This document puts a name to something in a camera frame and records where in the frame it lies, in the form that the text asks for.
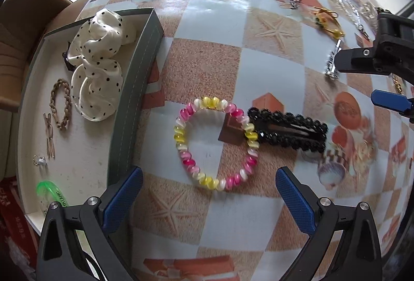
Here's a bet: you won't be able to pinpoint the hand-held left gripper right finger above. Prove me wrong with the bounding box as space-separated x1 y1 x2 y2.
276 166 384 281

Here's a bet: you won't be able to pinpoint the beige hair clips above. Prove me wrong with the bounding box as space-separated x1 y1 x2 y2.
43 112 56 159

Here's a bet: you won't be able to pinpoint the green plastic bracelet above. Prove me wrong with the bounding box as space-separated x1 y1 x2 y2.
36 180 69 208

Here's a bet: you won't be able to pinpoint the brown braided hair tie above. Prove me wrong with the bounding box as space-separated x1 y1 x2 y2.
49 78 72 132

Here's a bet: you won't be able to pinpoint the black beaded hair clip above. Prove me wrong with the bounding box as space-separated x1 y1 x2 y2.
247 107 328 154

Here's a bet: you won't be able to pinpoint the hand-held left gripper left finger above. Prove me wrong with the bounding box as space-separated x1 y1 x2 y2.
36 166 144 281

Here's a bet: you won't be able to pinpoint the clear bead bracelet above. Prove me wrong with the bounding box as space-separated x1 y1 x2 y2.
337 0 371 41

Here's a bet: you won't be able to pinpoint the pink yellow bead bracelet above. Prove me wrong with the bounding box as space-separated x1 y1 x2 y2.
174 96 258 193

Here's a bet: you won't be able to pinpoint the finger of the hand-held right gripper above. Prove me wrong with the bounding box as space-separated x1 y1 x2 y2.
371 89 414 123
335 47 377 74

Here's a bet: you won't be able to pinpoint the yellow hair tie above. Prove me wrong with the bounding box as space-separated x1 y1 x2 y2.
312 6 346 40

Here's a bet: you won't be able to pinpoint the brown leather chair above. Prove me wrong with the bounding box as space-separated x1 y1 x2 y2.
0 0 94 178

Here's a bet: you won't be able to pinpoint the gold chain ornament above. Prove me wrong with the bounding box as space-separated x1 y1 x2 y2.
390 73 406 95

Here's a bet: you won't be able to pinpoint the white polka dot scrunchie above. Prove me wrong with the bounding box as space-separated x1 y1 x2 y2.
62 8 134 123

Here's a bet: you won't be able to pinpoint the grey cardboard box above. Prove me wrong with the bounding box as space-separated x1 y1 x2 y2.
14 7 165 236

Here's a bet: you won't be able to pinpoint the silver rhinestone hair clip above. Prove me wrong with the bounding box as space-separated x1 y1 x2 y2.
324 39 344 80

